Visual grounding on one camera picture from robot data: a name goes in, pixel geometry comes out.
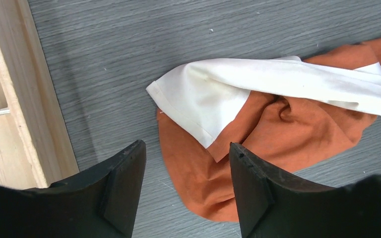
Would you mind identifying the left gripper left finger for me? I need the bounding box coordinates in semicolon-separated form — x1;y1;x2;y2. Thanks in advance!
0;140;146;238

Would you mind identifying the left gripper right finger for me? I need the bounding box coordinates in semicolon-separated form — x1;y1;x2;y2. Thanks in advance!
229;143;381;238

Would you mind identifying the orange white underwear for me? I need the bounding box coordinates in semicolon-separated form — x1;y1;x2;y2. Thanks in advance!
146;38;381;222

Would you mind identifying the wooden compartment tray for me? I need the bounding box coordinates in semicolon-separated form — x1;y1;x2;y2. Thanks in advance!
0;0;79;189

